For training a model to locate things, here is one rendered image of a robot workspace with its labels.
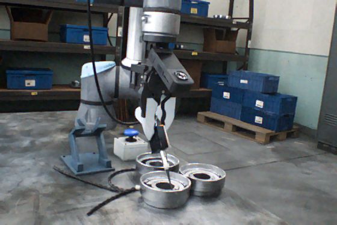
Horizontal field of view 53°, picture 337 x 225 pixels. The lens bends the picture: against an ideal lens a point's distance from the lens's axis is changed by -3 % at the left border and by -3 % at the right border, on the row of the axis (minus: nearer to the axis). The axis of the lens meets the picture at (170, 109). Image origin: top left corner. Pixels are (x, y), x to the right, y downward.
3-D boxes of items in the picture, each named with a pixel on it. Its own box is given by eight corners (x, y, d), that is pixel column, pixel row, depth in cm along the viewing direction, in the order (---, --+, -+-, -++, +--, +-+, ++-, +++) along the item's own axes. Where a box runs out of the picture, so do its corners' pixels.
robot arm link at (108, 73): (81, 94, 128) (82, 58, 125) (117, 97, 130) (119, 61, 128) (78, 100, 116) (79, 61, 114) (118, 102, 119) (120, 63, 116)
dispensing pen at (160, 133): (171, 190, 66) (151, 109, 71) (160, 194, 69) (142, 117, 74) (180, 188, 67) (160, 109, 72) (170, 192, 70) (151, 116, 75)
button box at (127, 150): (147, 158, 95) (148, 141, 94) (123, 161, 91) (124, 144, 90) (134, 149, 102) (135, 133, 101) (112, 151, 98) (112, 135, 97)
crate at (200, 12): (192, 17, 524) (194, 3, 519) (208, 17, 493) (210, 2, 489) (163, 14, 495) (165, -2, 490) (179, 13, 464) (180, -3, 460)
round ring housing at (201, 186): (219, 180, 84) (221, 164, 83) (227, 199, 74) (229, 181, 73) (177, 177, 84) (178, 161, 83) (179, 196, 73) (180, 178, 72)
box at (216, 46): (238, 55, 528) (240, 30, 520) (213, 53, 508) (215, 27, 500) (222, 53, 563) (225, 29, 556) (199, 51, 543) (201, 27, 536)
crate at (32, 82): (48, 85, 432) (48, 68, 428) (52, 90, 399) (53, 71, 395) (5, 85, 408) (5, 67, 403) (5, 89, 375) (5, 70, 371)
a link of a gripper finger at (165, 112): (160, 130, 78) (160, 91, 76) (175, 138, 73) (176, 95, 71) (148, 133, 77) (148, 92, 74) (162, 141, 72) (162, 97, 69)
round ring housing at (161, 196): (188, 190, 77) (190, 173, 76) (189, 212, 66) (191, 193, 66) (142, 185, 77) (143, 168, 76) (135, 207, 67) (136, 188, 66)
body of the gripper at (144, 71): (157, 90, 78) (162, 36, 75) (180, 97, 71) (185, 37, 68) (127, 91, 73) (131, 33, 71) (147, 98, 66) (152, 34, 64)
